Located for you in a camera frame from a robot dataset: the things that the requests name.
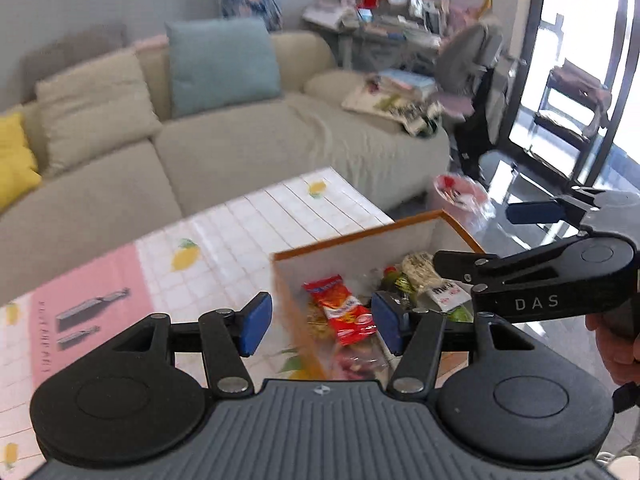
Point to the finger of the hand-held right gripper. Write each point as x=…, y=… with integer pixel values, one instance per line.
x=460, y=265
x=532, y=212

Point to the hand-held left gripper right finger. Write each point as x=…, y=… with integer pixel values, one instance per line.
x=387, y=322

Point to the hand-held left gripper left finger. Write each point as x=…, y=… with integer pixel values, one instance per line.
x=255, y=325

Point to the green white bread bag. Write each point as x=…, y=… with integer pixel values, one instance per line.
x=420, y=267

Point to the orange cardboard box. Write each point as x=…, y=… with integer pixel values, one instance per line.
x=295, y=310

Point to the red snack packet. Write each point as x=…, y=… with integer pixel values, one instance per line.
x=345, y=315

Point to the small green snack packet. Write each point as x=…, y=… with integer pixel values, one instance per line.
x=460, y=314

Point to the clear bag of cube snacks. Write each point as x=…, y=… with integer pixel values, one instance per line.
x=355, y=362

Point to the person's right hand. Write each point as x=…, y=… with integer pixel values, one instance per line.
x=622, y=360

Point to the trash bin with pink bag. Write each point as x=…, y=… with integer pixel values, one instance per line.
x=460, y=200

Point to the pink white printed tablecloth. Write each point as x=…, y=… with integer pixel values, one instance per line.
x=225, y=240

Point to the black garment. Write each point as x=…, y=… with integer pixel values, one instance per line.
x=480, y=135

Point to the dark outdoor chair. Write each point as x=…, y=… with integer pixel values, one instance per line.
x=575, y=105

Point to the beige sofa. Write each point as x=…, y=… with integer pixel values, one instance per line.
x=225, y=155

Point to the grey desk chair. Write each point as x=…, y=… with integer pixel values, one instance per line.
x=470, y=50

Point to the glass balcony door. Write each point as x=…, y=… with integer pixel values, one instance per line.
x=575, y=20

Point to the pile of papers and books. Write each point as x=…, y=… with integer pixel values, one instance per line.
x=390, y=27

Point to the white cluttered desk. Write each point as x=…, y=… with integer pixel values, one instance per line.
x=350, y=52

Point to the light blue pillow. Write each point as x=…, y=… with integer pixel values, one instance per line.
x=220, y=65

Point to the beige pillow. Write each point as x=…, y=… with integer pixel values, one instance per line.
x=95, y=110

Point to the yellow pillow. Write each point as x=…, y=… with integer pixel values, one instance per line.
x=15, y=160

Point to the pink cushion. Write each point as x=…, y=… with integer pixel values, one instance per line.
x=150, y=44

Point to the printed figure pillow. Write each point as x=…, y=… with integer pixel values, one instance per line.
x=247, y=0

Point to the grey pillow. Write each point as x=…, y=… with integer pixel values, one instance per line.
x=75, y=45

